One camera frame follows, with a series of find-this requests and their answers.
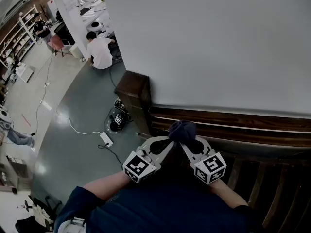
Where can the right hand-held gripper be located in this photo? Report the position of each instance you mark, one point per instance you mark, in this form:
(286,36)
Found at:
(210,167)

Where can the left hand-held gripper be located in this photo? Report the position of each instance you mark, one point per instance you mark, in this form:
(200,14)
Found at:
(139,166)

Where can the dark blue cloth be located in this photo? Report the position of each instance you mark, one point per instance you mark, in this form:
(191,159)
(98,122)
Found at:
(182,130)

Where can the person's left forearm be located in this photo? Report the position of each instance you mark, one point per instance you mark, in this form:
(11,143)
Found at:
(107,183)

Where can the person's right forearm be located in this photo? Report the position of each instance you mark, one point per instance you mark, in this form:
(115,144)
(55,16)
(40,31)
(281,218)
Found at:
(226,193)

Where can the black round floor device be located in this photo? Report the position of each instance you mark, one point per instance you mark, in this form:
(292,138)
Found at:
(117,120)

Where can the white power strip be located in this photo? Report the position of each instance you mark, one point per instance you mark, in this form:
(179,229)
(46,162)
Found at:
(106,139)

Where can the person's blue shirt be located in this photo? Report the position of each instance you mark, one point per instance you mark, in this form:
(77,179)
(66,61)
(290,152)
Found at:
(158,207)

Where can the white waste bin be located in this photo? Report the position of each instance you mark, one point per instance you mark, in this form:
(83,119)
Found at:
(76,52)

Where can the white round appliance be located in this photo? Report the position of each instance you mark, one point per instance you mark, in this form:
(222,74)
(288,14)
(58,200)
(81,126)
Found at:
(95,26)

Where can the pink chair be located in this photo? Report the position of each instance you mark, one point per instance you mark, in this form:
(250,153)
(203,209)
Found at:
(56,44)

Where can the low grey cabinet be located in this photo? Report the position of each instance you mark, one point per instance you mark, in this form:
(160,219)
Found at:
(14,170)

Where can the white flat board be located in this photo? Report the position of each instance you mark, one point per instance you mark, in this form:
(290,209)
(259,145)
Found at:
(25,73)

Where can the white storage shelf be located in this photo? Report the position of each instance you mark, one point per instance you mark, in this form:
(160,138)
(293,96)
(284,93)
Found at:
(17,39)

